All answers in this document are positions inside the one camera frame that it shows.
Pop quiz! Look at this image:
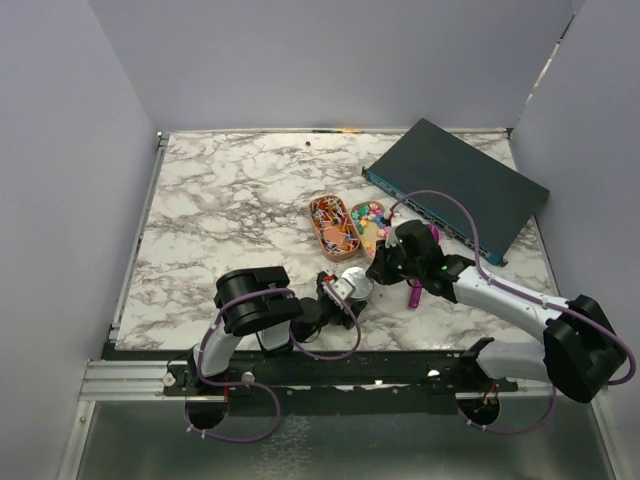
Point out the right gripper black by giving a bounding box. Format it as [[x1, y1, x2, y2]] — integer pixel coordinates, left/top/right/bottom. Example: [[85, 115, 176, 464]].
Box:
[[366, 238, 423, 286]]

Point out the purple plastic scoop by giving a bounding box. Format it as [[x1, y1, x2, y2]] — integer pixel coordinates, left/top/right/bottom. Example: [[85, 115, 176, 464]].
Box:
[[408, 224, 440, 309]]

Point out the beige star candy tray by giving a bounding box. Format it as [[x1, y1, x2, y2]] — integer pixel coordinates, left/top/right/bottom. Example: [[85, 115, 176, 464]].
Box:
[[350, 201, 390, 261]]

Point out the orange lollipop tray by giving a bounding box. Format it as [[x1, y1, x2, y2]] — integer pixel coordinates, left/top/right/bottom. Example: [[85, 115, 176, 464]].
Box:
[[307, 195, 361, 262]]

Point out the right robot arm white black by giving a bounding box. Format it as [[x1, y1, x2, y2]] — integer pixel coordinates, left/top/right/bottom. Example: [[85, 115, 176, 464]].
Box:
[[366, 220, 629, 403]]

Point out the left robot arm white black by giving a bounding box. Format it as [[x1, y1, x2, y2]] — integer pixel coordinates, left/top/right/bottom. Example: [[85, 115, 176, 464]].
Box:
[[162, 266, 373, 396]]

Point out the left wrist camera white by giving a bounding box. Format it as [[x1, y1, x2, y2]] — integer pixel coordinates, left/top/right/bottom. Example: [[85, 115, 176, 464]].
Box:
[[322, 276, 355, 306]]

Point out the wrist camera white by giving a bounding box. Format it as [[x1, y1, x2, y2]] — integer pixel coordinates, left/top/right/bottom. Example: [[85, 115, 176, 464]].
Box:
[[384, 226, 398, 248], [322, 276, 355, 306]]

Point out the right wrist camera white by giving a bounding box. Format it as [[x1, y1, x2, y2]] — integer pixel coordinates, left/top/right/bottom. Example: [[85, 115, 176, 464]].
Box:
[[384, 226, 398, 248]]

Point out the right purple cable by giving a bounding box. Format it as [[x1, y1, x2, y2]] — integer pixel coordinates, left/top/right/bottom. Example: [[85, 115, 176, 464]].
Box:
[[387, 188, 636, 435]]

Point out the dark teal network switch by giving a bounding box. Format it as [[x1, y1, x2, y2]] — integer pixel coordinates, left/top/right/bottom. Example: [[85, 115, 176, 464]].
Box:
[[362, 119, 549, 266]]

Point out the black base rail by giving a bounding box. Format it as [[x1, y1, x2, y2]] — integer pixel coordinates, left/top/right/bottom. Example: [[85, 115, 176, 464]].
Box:
[[163, 350, 517, 417]]

